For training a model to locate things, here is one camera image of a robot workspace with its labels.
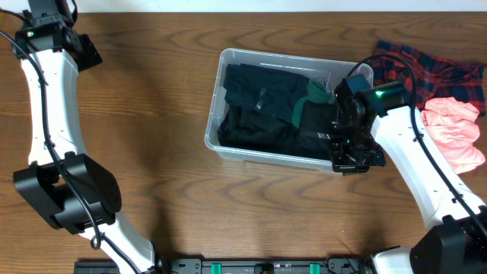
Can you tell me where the dark green garment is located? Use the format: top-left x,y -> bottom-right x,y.
291,78 -> 336,129

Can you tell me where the small black garment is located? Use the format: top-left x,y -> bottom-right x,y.
224,64 -> 309,123

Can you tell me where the pink garment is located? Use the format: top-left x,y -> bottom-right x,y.
421,97 -> 485,174

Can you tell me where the red plaid flannel shirt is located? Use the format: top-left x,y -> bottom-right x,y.
368,40 -> 486,116

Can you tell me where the large black garment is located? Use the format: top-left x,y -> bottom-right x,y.
217,106 -> 306,156

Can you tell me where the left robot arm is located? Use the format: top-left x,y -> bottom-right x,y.
11,0 -> 163,273

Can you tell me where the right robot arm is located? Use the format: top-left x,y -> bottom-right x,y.
330,75 -> 486,273

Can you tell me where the clear plastic storage bin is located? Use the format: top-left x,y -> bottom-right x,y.
204,48 -> 355,173

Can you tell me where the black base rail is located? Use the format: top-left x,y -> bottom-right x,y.
74,256 -> 376,274

